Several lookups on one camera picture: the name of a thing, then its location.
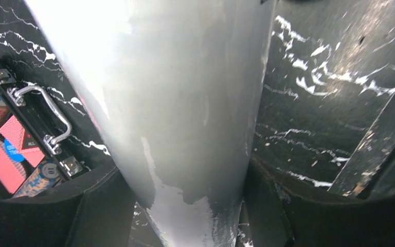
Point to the pink card deck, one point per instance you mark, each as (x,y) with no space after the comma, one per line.
(14,131)
(12,174)

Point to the blue dealer chip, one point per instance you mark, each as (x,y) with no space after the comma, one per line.
(12,152)

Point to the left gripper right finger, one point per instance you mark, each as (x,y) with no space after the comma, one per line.
(284,211)

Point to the purple patterned chip stack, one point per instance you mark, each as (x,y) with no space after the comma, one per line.
(44,177)

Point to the black poker chip case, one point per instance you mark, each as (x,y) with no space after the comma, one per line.
(82,158)

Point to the white shuttlecock tube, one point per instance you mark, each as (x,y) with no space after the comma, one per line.
(173,88)

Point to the chrome case handle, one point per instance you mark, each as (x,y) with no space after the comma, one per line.
(44,120)

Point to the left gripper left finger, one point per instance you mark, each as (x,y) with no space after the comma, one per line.
(94,209)

